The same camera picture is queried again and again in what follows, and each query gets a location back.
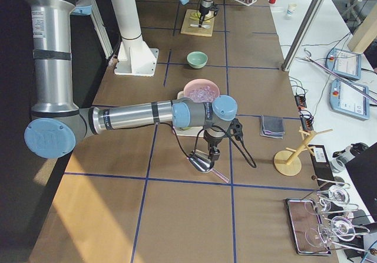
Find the aluminium frame post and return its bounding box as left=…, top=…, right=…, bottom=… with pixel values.
left=282, top=0, right=324, bottom=72

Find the wooden mug tree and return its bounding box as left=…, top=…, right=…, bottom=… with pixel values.
left=273, top=127, right=332, bottom=176

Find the metal ice scoop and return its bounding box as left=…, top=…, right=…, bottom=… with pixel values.
left=188, top=150, right=230, bottom=183

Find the upper teach pendant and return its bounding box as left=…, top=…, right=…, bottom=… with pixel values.
left=326, top=48, right=362, bottom=81

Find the clear ice cubes pile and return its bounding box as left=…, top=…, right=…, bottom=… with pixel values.
left=187, top=86, right=218, bottom=103

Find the grey folded cloth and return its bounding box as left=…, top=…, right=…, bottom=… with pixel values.
left=260, top=116, right=285, bottom=139

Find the mint green bowl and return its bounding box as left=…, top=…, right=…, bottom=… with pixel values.
left=186, top=51, right=208, bottom=69

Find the lower teach pendant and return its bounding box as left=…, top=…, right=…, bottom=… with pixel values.
left=329, top=79, right=370, bottom=120

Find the white paper cup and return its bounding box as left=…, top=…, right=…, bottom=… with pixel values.
left=286, top=3, right=297, bottom=18

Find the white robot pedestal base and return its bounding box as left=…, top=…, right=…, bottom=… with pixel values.
left=111, top=0, right=159, bottom=77

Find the teach pendant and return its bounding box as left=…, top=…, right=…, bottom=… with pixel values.
left=329, top=79, right=370, bottom=120
left=326, top=48, right=362, bottom=81

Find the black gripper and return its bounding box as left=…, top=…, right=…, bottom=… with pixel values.
left=204, top=131, right=225, bottom=162
left=199, top=5, right=208, bottom=28

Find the cream rectangular tray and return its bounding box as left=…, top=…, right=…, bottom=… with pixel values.
left=174, top=91, right=204, bottom=138

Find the bamboo cutting board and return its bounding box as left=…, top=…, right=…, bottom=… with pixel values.
left=180, top=9, right=214, bottom=37

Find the pink bowl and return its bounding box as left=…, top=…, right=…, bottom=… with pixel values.
left=183, top=78, right=220, bottom=99

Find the white plastic spoon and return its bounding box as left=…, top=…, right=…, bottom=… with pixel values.
left=190, top=24, right=211, bottom=29

